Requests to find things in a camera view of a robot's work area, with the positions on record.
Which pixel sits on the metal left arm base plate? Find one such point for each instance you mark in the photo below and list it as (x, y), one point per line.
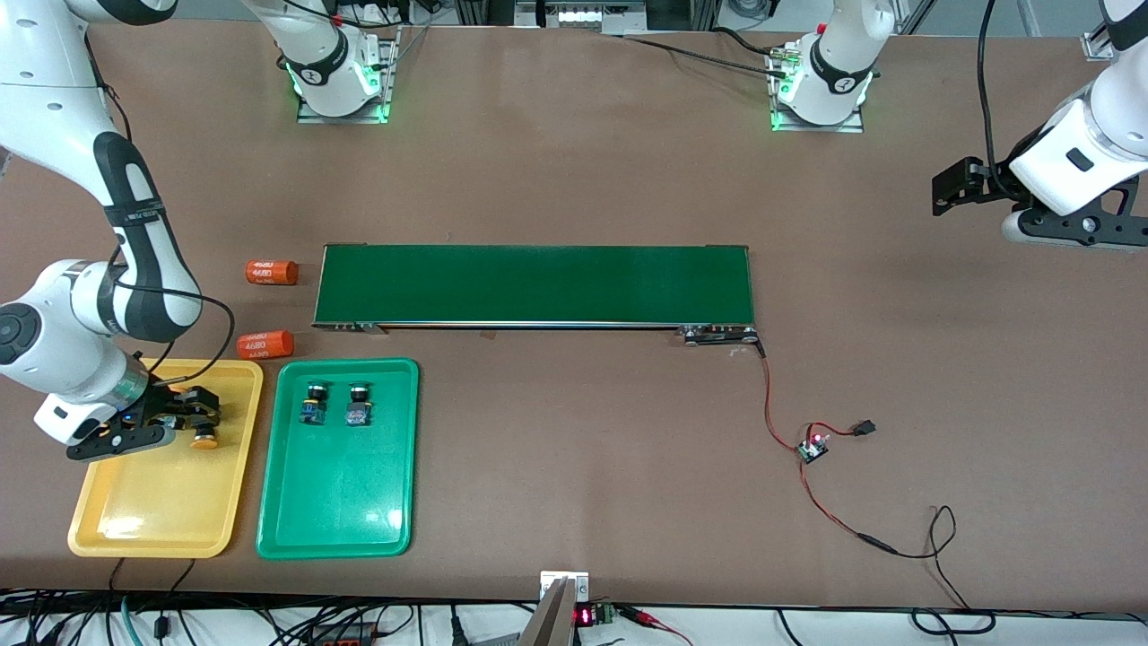
(825, 127)

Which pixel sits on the grey metal camera arm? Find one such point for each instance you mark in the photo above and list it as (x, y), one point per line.
(549, 624)

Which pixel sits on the small black controller board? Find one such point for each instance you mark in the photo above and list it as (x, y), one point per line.
(814, 449)

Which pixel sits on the red power strip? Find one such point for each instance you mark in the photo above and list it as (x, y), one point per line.
(341, 640)

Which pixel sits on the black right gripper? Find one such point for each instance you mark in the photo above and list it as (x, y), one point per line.
(168, 403)

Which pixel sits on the orange 4680 cylinder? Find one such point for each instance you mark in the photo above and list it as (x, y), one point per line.
(265, 344)
(272, 271)

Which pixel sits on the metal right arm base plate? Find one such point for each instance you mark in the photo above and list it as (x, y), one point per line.
(391, 63)

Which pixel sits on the green push button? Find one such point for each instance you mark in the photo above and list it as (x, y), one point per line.
(313, 405)
(359, 406)

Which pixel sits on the red lead with black connector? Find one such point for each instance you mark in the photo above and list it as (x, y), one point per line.
(865, 428)

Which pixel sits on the green conveyor belt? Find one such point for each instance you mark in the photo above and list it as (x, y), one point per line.
(538, 283)

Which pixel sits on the green plastic tray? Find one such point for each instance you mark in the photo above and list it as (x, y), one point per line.
(341, 484)

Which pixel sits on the red digit display module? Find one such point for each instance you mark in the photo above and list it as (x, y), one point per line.
(585, 616)

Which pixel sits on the aluminium frame profile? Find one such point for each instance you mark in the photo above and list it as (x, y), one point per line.
(1094, 45)

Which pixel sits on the white lit equipment box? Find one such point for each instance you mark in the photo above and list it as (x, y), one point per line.
(578, 16)

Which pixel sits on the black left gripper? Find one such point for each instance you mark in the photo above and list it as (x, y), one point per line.
(994, 179)

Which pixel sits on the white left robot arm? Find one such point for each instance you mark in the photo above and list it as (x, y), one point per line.
(1085, 144)

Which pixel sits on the red clip lead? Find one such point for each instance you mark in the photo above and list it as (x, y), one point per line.
(646, 617)

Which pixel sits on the yellow plastic tray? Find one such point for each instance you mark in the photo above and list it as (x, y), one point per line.
(161, 502)

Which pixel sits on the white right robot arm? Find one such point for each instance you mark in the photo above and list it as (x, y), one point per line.
(134, 233)

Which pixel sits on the silver mounting bracket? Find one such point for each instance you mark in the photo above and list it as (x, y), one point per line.
(581, 588)

